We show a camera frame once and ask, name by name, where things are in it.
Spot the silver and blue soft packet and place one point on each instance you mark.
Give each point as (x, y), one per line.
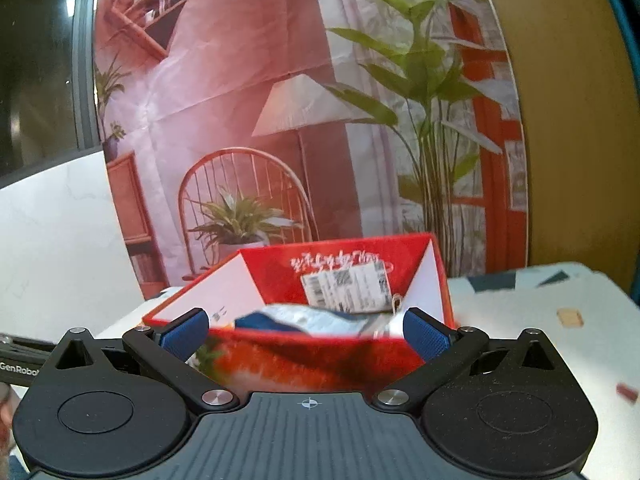
(310, 321)

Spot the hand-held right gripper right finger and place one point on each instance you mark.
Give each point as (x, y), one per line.
(425, 335)

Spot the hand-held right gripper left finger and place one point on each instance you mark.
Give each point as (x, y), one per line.
(185, 332)

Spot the dark glass window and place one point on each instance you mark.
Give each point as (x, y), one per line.
(45, 70)

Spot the yellow wooden panel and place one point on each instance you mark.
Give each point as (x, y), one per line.
(575, 135)

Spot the printed room scene backdrop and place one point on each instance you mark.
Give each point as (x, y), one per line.
(240, 110)

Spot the red strawberry print cardboard box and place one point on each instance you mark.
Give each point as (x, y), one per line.
(280, 270)

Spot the printed cartoon tablecloth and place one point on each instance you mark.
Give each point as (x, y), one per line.
(525, 300)

